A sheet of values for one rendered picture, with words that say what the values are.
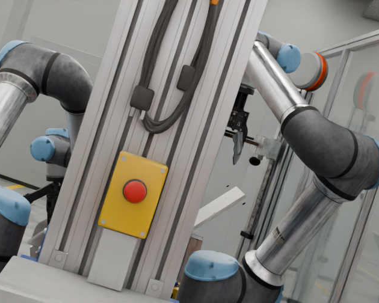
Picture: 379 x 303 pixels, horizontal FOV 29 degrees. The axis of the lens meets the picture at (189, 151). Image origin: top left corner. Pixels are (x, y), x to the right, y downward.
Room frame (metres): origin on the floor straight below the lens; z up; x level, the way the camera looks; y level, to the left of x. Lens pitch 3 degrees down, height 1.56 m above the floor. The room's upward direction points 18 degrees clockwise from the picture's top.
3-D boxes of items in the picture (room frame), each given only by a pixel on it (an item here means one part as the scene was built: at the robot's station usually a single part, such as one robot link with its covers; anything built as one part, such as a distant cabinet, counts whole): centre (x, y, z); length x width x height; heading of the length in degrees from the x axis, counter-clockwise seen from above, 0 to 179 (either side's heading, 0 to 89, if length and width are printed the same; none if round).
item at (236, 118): (1.97, -0.08, 1.62); 0.09 x 0.08 x 0.12; 4
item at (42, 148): (2.21, 0.40, 1.33); 0.11 x 0.11 x 0.08; 82
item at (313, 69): (2.94, -0.36, 1.88); 0.17 x 0.15 x 0.16; 4
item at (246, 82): (1.98, -0.08, 1.70); 0.08 x 0.08 x 0.05
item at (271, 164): (2.91, -0.32, 1.48); 0.05 x 0.03 x 0.62; 39
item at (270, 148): (2.88, -0.28, 1.54); 0.10 x 0.07 x 0.08; 129
